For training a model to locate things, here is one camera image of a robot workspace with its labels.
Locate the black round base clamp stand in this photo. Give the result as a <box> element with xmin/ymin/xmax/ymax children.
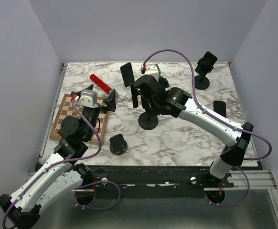
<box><xmin>138</xmin><ymin>106</ymin><xmax>158</xmax><ymax>130</ymax></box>

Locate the purple phone with dark screen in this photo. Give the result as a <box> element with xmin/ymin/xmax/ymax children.
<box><xmin>213</xmin><ymin>100</ymin><xmax>227</xmax><ymax>118</ymax></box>

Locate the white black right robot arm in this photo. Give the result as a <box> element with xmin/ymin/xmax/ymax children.
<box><xmin>132</xmin><ymin>75</ymin><xmax>253</xmax><ymax>187</ymax></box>

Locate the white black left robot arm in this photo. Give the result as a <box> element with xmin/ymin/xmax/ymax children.
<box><xmin>0</xmin><ymin>85</ymin><xmax>116</xmax><ymax>229</ymax></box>

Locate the silver folding phone stand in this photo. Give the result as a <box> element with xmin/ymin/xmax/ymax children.
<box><xmin>123</xmin><ymin>84</ymin><xmax>137</xmax><ymax>97</ymax></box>

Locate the black phone on silver stand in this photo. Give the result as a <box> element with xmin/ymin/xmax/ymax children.
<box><xmin>120</xmin><ymin>62</ymin><xmax>134</xmax><ymax>87</ymax></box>

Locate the black clamp stand far right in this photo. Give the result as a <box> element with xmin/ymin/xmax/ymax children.
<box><xmin>195</xmin><ymin>60</ymin><xmax>210</xmax><ymax>90</ymax></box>

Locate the small black stand brown base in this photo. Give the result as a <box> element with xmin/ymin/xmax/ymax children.
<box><xmin>109</xmin><ymin>134</ymin><xmax>128</xmax><ymax>156</ymax></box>

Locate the wooden chessboard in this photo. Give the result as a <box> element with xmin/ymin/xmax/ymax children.
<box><xmin>49</xmin><ymin>94</ymin><xmax>111</xmax><ymax>145</ymax></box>

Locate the aluminium strip table left edge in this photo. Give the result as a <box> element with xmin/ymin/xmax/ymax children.
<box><xmin>37</xmin><ymin>62</ymin><xmax>68</xmax><ymax>164</ymax></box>

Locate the red handle silver microphone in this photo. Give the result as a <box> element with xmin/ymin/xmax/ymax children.
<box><xmin>90</xmin><ymin>74</ymin><xmax>113</xmax><ymax>95</ymax></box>

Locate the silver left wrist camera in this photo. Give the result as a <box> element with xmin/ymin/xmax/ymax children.
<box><xmin>77</xmin><ymin>90</ymin><xmax>98</xmax><ymax>108</ymax></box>

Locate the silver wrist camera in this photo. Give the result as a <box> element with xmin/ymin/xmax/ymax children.
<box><xmin>145</xmin><ymin>63</ymin><xmax>161</xmax><ymax>81</ymax></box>
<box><xmin>77</xmin><ymin>90</ymin><xmax>98</xmax><ymax>108</ymax></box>

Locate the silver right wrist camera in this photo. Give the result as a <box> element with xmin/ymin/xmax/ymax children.
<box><xmin>145</xmin><ymin>63</ymin><xmax>161</xmax><ymax>81</ymax></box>

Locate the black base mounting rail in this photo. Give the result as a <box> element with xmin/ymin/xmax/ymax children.
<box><xmin>73</xmin><ymin>166</ymin><xmax>236</xmax><ymax>200</ymax></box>

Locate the aluminium extrusion rail right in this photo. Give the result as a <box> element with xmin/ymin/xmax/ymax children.
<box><xmin>204</xmin><ymin>169</ymin><xmax>278</xmax><ymax>191</ymax></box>

